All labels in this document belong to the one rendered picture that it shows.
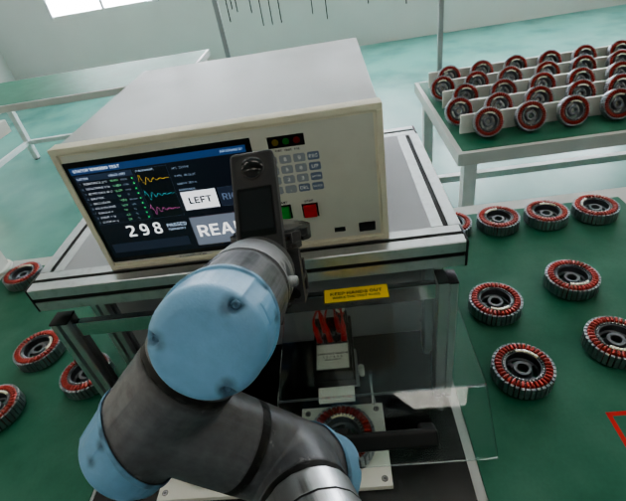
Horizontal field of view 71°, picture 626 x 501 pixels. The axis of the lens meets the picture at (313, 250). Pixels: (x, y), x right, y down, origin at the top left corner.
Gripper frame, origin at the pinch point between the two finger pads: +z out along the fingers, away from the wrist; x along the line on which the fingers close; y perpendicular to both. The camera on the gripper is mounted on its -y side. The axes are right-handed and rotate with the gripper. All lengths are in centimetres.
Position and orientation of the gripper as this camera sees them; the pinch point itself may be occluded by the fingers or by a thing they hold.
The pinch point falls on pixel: (281, 223)
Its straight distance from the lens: 59.6
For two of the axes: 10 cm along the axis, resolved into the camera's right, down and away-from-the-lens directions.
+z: 0.7, -2.1, 9.8
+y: 1.3, 9.7, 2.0
